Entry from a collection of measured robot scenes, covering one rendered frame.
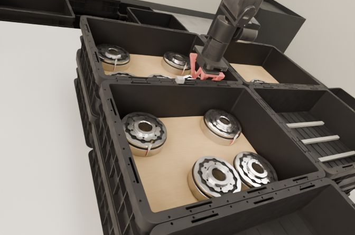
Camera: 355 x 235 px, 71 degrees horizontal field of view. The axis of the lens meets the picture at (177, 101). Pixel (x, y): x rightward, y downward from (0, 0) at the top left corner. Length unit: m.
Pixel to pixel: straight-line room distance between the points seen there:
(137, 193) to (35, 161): 0.35
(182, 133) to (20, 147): 0.38
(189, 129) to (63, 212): 0.33
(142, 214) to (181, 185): 0.18
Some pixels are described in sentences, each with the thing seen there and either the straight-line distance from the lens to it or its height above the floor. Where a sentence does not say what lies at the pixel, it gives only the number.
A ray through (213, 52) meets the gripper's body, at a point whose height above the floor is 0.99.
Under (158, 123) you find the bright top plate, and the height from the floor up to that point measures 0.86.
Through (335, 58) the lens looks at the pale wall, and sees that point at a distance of 4.00.
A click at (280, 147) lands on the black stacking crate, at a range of 0.64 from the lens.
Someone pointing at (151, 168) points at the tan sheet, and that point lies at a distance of 0.52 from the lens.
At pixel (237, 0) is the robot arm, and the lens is 0.62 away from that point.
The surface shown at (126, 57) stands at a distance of 0.76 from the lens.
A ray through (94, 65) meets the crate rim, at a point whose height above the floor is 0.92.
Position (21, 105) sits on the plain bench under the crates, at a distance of 0.79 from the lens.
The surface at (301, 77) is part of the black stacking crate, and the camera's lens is 1.08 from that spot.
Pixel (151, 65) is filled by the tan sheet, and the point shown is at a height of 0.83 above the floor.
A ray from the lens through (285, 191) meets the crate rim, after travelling 0.49.
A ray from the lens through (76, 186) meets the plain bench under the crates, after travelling 0.63.
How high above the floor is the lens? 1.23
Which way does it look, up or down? 35 degrees down
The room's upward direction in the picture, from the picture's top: 23 degrees clockwise
